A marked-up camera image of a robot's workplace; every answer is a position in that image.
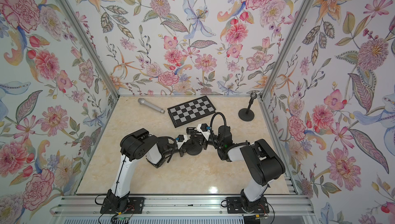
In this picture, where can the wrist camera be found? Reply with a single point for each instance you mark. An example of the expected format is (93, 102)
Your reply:
(205, 130)
(180, 140)

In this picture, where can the black white chessboard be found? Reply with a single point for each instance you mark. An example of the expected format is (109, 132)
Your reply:
(190, 111)

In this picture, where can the aluminium corner post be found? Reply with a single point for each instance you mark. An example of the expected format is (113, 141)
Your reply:
(289, 42)
(85, 42)

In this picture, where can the left aluminium corner post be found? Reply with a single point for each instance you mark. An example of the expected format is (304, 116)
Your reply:
(85, 42)

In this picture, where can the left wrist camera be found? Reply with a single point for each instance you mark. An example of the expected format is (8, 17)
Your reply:
(180, 140)

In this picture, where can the black microphone clip holder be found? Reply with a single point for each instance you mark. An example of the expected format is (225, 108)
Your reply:
(253, 95)

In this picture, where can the black round stand base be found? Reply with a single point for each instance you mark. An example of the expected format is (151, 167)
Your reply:
(246, 114)

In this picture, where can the black microphone stand pole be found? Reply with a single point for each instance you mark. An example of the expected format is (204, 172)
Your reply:
(250, 105)

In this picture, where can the aluminium front rail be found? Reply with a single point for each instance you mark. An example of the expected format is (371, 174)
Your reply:
(182, 209)

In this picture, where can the right aluminium corner post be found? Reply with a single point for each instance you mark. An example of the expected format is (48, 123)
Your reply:
(289, 42)

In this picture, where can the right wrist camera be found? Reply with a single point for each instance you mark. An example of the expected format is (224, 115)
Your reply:
(205, 130)

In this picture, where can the black round disc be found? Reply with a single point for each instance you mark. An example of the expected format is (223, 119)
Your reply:
(193, 151)

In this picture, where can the silver handheld microphone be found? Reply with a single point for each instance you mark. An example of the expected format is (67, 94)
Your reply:
(146, 103)

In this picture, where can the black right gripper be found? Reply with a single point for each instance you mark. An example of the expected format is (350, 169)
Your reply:
(205, 143)

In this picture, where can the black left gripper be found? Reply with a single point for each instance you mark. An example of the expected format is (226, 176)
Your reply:
(183, 147)

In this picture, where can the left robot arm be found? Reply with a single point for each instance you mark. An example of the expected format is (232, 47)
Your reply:
(143, 135)

